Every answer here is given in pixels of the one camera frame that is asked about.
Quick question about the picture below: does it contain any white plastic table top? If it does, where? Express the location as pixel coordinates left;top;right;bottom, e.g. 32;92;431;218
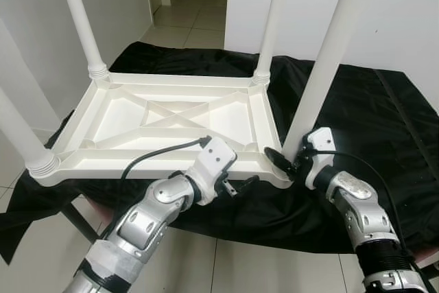
27;72;292;187

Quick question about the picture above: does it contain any black metal table leg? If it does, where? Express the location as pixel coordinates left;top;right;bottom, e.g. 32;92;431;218
58;200;97;242

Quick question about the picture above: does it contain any black table cloth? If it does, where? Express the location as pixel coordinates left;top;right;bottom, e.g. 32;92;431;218
0;41;439;266

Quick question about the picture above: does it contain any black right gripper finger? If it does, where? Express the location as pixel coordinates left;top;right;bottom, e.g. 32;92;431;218
264;145;297;170

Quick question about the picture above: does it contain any white plastic table leg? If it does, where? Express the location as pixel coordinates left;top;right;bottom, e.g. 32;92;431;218
250;0;289;86
281;0;375;163
0;87;61;179
55;0;110;82

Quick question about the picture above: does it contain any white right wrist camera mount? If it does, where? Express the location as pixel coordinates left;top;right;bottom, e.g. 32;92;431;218
302;128;337;187

